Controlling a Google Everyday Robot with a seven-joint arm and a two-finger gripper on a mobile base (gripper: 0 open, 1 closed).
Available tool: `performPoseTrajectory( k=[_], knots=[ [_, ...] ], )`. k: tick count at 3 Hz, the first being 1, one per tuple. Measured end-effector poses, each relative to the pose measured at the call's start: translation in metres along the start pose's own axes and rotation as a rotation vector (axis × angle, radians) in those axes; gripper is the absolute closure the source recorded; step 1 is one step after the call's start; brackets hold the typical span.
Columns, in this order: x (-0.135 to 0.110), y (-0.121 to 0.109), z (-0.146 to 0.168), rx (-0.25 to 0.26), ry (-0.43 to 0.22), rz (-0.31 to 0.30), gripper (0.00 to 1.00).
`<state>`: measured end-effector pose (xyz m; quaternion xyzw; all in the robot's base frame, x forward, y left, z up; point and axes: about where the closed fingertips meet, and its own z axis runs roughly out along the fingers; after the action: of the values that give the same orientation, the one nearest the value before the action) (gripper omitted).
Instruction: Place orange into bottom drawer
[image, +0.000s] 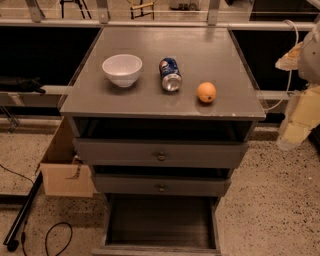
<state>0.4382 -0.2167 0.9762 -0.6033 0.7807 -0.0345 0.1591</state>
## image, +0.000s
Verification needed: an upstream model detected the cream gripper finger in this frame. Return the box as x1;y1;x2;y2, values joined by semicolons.
275;43;302;71
276;87;320;150

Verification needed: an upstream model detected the orange fruit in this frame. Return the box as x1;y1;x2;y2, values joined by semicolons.
197;82;217;103

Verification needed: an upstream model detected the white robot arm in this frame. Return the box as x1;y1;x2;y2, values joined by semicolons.
275;23;320;150

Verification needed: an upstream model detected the grey drawer cabinet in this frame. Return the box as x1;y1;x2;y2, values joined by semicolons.
61;26;265;256

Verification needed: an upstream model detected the bottom grey drawer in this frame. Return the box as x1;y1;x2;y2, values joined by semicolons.
92;194;222;256

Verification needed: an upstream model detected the grey drawer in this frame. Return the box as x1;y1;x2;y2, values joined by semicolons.
74;138;248;169
92;194;222;256
92;174;231;197

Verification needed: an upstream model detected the middle grey drawer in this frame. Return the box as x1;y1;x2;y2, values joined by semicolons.
92;174;231;197

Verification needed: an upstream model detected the top grey drawer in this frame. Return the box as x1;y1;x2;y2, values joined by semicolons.
74;138;248;169

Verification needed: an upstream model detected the blue soda can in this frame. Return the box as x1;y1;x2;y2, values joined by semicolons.
159;57;182;92

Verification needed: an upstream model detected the white bowl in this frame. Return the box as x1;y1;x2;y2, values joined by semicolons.
102;54;143;88

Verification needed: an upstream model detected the cardboard box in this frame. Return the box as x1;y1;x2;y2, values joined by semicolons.
40;118;95;198

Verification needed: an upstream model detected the black bar on floor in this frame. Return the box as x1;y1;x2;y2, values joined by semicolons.
0;173;43;252

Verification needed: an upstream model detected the white cable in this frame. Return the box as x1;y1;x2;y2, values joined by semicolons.
263;19;300;112

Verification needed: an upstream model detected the metal frame rail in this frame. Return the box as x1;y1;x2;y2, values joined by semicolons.
0;0;320;29

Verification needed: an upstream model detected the black object on rail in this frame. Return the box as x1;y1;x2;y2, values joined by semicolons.
0;76;46;94

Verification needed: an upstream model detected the black floor cable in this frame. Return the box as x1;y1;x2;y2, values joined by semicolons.
0;163;74;256

